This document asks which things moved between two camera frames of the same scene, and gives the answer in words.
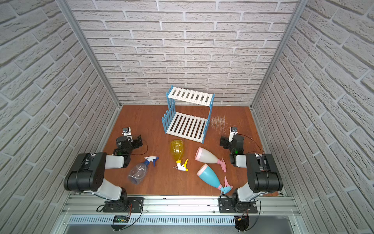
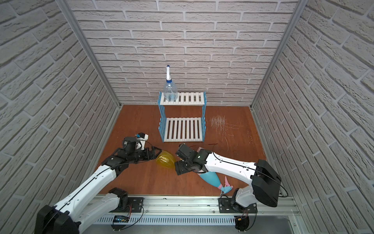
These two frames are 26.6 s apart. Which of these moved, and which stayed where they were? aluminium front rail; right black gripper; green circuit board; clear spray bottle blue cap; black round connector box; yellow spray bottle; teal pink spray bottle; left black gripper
Moved: left black gripper; yellow spray bottle; right black gripper; clear spray bottle blue cap
Stayed: black round connector box; aluminium front rail; green circuit board; teal pink spray bottle
